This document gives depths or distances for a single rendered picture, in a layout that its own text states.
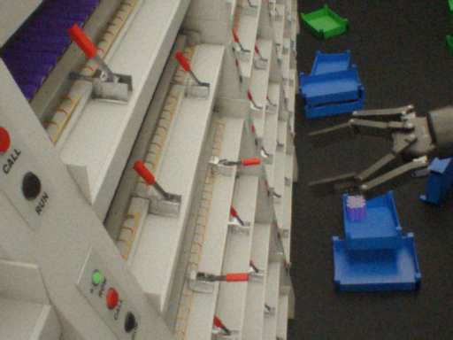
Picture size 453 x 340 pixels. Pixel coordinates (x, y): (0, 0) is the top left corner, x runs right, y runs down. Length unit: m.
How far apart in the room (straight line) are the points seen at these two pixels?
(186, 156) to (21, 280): 0.42
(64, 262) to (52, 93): 0.20
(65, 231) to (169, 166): 0.34
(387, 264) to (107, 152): 1.56
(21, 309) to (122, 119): 0.22
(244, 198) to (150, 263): 0.59
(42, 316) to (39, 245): 0.05
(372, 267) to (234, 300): 0.99
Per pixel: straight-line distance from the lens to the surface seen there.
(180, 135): 0.76
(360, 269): 1.90
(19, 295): 0.38
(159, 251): 0.61
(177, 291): 0.76
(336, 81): 2.68
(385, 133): 0.77
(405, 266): 1.91
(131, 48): 0.62
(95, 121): 0.51
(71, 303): 0.40
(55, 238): 0.38
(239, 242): 1.08
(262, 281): 1.24
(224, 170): 0.95
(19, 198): 0.34
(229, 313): 0.98
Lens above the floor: 1.58
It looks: 41 degrees down
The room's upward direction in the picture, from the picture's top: 18 degrees counter-clockwise
